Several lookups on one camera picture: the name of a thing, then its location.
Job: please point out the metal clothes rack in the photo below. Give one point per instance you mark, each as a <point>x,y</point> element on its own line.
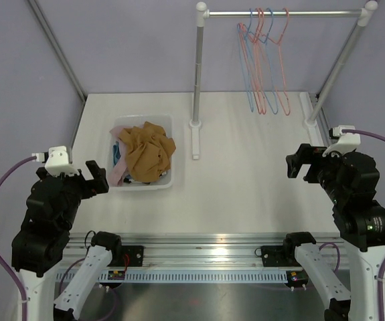
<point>311,112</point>

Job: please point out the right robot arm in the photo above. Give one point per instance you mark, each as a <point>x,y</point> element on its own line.
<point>361,225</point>

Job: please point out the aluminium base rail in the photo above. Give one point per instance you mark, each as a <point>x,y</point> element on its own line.
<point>200,251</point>

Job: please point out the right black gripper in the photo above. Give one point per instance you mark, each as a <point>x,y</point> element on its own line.
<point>306,154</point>

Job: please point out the pink mauve tank top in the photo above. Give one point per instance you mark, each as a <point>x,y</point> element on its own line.
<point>116,176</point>

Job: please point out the white plastic basket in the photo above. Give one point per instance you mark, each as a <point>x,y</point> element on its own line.
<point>129,184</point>

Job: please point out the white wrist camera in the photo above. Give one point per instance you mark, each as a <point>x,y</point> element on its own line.
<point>345,141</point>
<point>57,161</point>

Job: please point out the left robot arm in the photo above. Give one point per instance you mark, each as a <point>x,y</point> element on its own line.
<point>37,249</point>

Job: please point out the white slotted cable duct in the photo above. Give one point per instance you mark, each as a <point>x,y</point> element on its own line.
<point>139,276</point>

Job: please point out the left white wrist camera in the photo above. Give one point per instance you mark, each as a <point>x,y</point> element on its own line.
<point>57,161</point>

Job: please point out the mustard brown tank top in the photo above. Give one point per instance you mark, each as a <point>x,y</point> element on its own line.
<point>148,151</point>

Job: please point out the light blue hanger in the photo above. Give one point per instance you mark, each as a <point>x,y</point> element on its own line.
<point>243,57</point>

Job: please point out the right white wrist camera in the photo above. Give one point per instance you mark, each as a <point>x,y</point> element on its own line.
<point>345,141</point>

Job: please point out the teal blue tank top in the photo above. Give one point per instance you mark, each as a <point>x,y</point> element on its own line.
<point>116,153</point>

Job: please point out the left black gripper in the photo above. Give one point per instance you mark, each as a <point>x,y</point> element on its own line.
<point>91,187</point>

